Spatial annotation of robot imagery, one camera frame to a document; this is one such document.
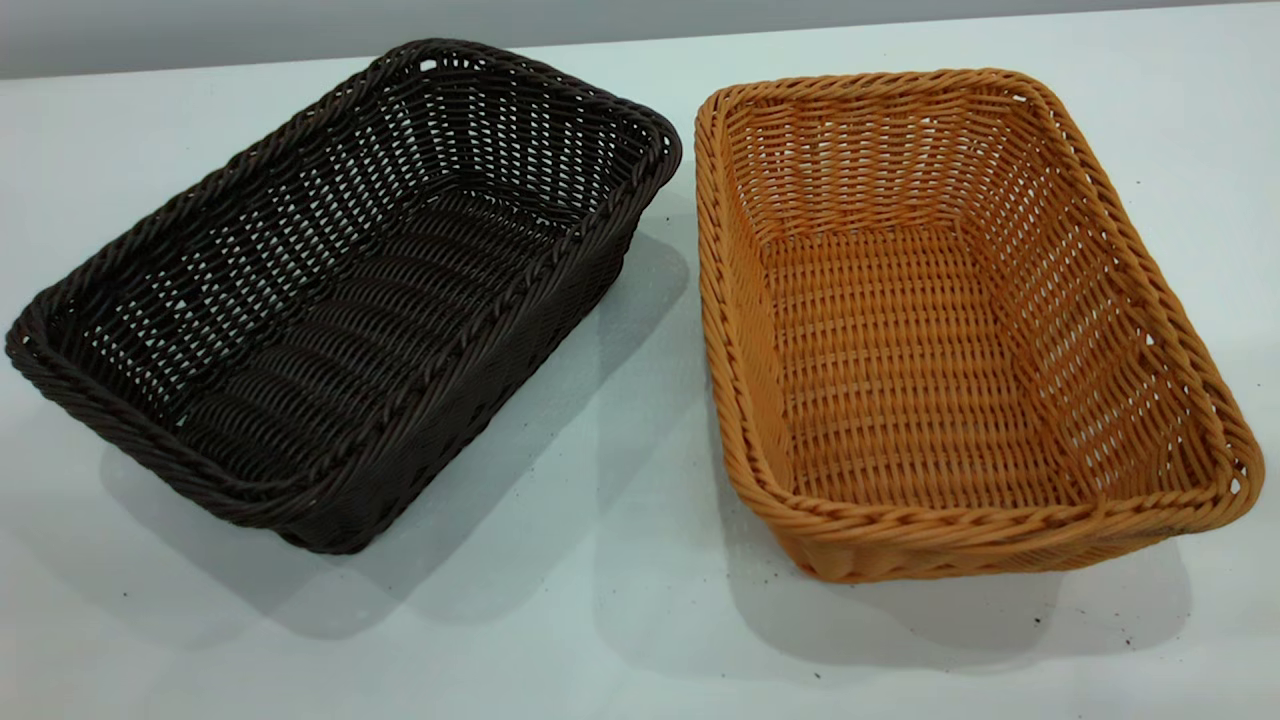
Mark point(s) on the orange woven rattan basket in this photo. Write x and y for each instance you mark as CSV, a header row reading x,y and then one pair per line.
x,y
900,400

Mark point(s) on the black woven rattan basket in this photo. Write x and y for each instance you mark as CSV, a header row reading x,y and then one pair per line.
x,y
330,500

